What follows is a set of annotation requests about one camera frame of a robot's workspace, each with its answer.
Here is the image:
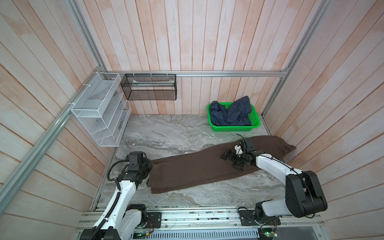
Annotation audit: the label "black mesh wall basket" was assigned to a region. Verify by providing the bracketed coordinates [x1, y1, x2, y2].
[121, 73, 178, 101]

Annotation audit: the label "navy blue trousers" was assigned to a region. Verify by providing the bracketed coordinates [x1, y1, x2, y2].
[209, 96, 253, 126]

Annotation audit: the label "brown trousers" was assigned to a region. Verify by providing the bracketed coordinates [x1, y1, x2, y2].
[146, 134, 297, 194]

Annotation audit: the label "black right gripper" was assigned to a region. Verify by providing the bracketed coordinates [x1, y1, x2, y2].
[220, 148, 246, 170]

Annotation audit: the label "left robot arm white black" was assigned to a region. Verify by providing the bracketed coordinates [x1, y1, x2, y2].
[80, 159, 153, 240]

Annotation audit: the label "aluminium mounting rail base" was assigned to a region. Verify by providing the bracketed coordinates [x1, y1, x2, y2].
[76, 205, 325, 240]

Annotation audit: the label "green plastic basket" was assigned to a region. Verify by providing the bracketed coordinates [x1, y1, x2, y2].
[206, 101, 261, 132]

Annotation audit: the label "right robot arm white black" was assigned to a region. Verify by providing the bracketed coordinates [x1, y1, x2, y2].
[221, 150, 328, 225]

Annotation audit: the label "white wire mesh shelf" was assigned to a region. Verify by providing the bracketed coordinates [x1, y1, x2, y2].
[72, 73, 132, 147]

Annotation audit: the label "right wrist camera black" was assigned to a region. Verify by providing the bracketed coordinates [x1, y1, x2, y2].
[235, 139, 257, 155]

